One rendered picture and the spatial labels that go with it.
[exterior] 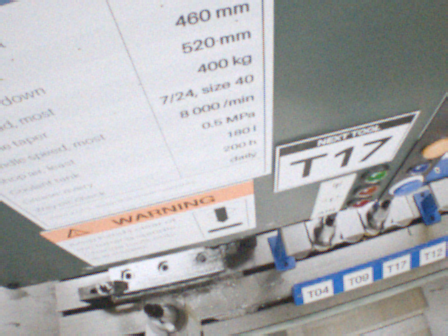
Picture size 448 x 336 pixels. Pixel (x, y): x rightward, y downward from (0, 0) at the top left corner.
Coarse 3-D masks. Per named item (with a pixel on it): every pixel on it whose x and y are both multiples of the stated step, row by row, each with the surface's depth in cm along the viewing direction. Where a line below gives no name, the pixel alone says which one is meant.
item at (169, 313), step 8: (152, 304) 55; (160, 304) 56; (168, 304) 60; (168, 312) 56; (176, 312) 60; (152, 320) 55; (160, 320) 55; (168, 320) 57; (176, 320) 59; (160, 328) 58; (168, 328) 59
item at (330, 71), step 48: (288, 0) 14; (336, 0) 15; (384, 0) 15; (432, 0) 16; (288, 48) 17; (336, 48) 17; (384, 48) 18; (432, 48) 19; (288, 96) 20; (336, 96) 21; (384, 96) 22; (432, 96) 23; (288, 192) 32; (0, 240) 27; (48, 240) 29
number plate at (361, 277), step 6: (360, 270) 98; (366, 270) 99; (348, 276) 98; (354, 276) 99; (360, 276) 99; (366, 276) 99; (348, 282) 99; (354, 282) 100; (360, 282) 100; (366, 282) 100; (348, 288) 100
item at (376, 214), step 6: (372, 204) 75; (378, 204) 71; (372, 210) 74; (378, 210) 72; (384, 210) 71; (366, 216) 77; (372, 216) 75; (378, 216) 73; (384, 216) 73; (372, 222) 76; (378, 222) 75; (384, 222) 75
